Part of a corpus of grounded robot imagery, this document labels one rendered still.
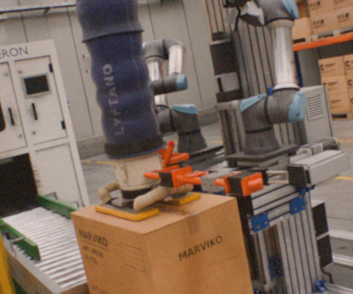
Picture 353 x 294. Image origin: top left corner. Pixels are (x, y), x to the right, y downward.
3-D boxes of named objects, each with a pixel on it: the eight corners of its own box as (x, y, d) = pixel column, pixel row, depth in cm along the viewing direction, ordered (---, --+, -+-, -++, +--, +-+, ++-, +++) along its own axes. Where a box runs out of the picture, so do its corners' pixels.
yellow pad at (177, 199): (134, 197, 211) (132, 186, 210) (154, 191, 216) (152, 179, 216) (180, 206, 183) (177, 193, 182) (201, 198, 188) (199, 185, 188)
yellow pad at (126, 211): (94, 211, 200) (92, 198, 199) (115, 203, 206) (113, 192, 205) (136, 222, 172) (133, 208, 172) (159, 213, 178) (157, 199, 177)
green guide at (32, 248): (-23, 222, 412) (-25, 212, 411) (-11, 218, 417) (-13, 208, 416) (24, 264, 275) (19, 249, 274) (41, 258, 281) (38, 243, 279)
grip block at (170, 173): (159, 187, 173) (156, 171, 172) (182, 179, 179) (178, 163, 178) (172, 189, 166) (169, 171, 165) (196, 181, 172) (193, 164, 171)
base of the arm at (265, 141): (262, 146, 220) (258, 124, 218) (287, 146, 207) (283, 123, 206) (237, 154, 211) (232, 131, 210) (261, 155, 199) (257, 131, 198)
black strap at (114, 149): (95, 154, 194) (93, 144, 194) (145, 141, 207) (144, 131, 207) (123, 156, 176) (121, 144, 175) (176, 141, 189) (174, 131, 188)
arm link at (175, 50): (189, 49, 272) (189, 96, 233) (170, 53, 273) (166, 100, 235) (185, 30, 265) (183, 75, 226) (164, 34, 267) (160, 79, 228)
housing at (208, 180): (201, 190, 156) (199, 177, 155) (218, 185, 160) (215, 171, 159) (215, 192, 150) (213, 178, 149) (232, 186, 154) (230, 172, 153)
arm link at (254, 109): (249, 127, 216) (244, 95, 214) (279, 122, 210) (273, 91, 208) (239, 131, 206) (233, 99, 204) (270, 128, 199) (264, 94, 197)
